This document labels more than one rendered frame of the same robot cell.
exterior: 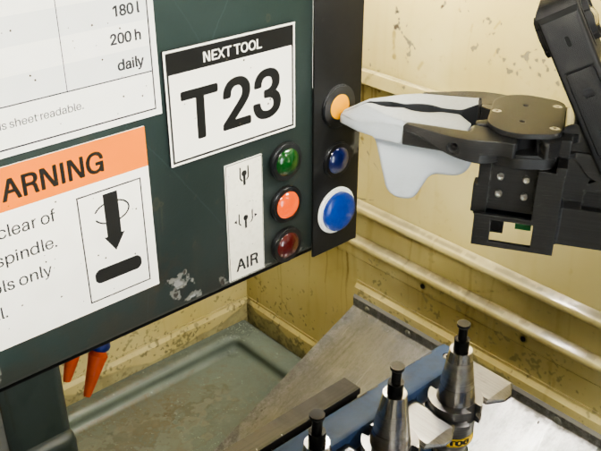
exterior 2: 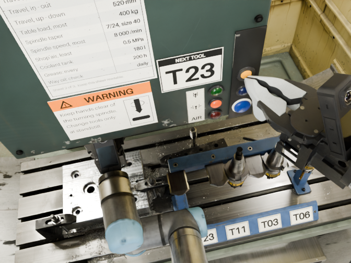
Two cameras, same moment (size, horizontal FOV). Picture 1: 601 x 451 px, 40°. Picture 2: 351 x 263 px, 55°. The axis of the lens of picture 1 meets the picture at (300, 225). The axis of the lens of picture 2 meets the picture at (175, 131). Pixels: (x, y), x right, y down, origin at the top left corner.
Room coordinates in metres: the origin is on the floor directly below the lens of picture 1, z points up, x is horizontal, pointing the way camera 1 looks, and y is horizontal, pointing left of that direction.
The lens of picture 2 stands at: (0.17, -0.15, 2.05)
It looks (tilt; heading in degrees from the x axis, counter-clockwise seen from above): 55 degrees down; 37
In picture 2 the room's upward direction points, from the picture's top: 8 degrees counter-clockwise
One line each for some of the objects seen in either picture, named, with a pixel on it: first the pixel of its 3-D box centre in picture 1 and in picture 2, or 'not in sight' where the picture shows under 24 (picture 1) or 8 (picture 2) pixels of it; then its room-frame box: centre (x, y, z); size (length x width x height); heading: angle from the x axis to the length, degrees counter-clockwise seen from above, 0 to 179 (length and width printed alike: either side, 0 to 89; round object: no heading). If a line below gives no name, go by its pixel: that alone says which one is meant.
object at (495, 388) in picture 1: (483, 384); not in sight; (0.78, -0.22, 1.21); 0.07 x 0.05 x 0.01; 42
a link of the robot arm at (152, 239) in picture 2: not in sight; (137, 235); (0.31, 0.11, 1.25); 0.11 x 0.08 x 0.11; 131
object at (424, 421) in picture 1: (423, 426); (293, 158); (0.71, -0.14, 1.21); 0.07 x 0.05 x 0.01; 42
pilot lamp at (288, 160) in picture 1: (286, 161); (216, 91); (0.50, 0.01, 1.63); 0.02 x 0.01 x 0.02; 132
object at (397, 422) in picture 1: (392, 416); (277, 153); (0.67, -0.10, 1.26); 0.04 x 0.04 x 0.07
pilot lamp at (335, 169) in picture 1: (337, 159); (243, 91); (0.54, -0.03, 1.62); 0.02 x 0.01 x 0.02; 132
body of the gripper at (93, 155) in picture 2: not in sight; (110, 163); (0.41, 0.24, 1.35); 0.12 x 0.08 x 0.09; 46
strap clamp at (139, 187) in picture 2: not in sight; (154, 186); (0.53, 0.24, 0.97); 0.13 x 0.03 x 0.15; 132
